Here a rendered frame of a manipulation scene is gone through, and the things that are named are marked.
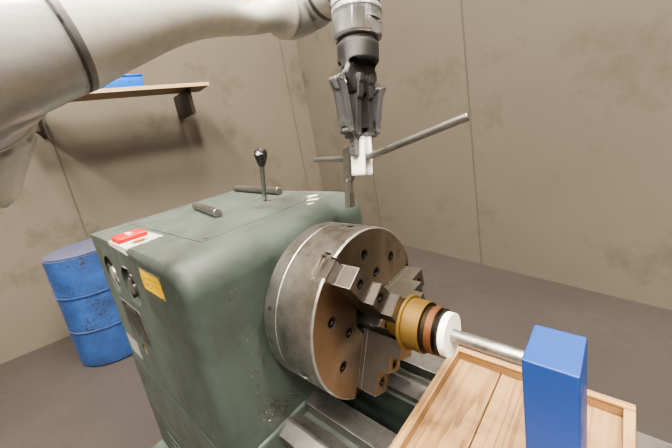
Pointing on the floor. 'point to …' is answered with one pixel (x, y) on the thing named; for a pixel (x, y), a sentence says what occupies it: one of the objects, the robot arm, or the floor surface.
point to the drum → (87, 304)
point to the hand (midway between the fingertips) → (361, 156)
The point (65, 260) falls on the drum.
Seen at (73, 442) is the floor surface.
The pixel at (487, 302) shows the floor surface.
